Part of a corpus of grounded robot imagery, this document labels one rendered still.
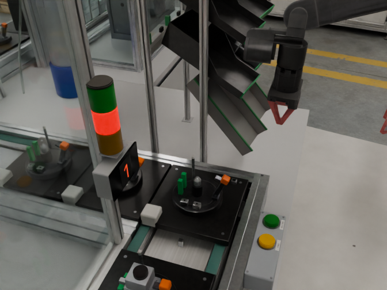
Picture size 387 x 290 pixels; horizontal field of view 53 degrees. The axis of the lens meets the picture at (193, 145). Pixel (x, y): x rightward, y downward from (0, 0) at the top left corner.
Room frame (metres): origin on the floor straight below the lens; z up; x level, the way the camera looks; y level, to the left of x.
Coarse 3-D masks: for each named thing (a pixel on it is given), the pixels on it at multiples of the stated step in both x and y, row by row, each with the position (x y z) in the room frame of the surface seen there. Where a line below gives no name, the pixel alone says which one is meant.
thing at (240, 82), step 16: (192, 16) 1.16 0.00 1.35; (176, 32) 1.05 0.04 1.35; (192, 32) 1.17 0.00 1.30; (208, 32) 1.14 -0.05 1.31; (224, 32) 1.11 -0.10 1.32; (176, 48) 1.05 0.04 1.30; (192, 48) 1.02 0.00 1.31; (208, 48) 1.12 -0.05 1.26; (224, 48) 1.11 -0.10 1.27; (192, 64) 1.02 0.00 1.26; (208, 64) 1.00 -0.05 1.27; (224, 64) 1.07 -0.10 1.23; (240, 64) 1.09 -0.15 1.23; (224, 80) 0.97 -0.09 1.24; (240, 80) 1.03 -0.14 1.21; (256, 80) 1.04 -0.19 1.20; (240, 96) 0.95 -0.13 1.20
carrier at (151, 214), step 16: (192, 160) 0.84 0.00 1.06; (176, 176) 0.87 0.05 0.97; (192, 176) 0.84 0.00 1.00; (208, 176) 0.87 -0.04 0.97; (160, 192) 0.81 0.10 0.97; (176, 192) 0.78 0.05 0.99; (192, 192) 0.77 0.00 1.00; (208, 192) 0.78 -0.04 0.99; (224, 192) 0.80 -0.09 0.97; (240, 192) 0.80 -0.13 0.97; (144, 208) 0.72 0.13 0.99; (160, 208) 0.72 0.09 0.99; (176, 208) 0.74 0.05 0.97; (192, 208) 0.72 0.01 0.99; (208, 208) 0.72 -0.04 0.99; (224, 208) 0.74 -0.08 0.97; (144, 224) 0.70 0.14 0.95; (160, 224) 0.69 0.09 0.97; (176, 224) 0.68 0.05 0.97; (192, 224) 0.68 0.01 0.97; (208, 224) 0.68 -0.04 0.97; (224, 224) 0.68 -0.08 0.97; (208, 240) 0.64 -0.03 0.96; (224, 240) 0.63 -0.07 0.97
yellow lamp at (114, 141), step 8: (120, 128) 0.64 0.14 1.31; (96, 136) 0.63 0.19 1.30; (104, 136) 0.61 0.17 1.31; (112, 136) 0.62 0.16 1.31; (120, 136) 0.63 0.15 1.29; (104, 144) 0.61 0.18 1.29; (112, 144) 0.62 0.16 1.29; (120, 144) 0.63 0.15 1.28; (104, 152) 0.62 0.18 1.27; (112, 152) 0.62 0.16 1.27
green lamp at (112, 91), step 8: (88, 88) 0.62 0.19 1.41; (112, 88) 0.63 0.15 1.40; (88, 96) 0.63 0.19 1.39; (96, 96) 0.61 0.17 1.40; (104, 96) 0.62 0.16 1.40; (112, 96) 0.63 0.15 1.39; (96, 104) 0.61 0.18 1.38; (104, 104) 0.62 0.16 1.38; (112, 104) 0.63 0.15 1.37; (96, 112) 0.62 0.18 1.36; (104, 112) 0.61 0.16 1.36
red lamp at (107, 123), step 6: (96, 114) 0.62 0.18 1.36; (102, 114) 0.62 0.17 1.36; (108, 114) 0.62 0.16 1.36; (114, 114) 0.63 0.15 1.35; (96, 120) 0.62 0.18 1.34; (102, 120) 0.61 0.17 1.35; (108, 120) 0.62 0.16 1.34; (114, 120) 0.62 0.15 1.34; (96, 126) 0.62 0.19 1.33; (102, 126) 0.61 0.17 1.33; (108, 126) 0.62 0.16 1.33; (114, 126) 0.62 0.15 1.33; (102, 132) 0.61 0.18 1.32; (108, 132) 0.61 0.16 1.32; (114, 132) 0.62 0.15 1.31
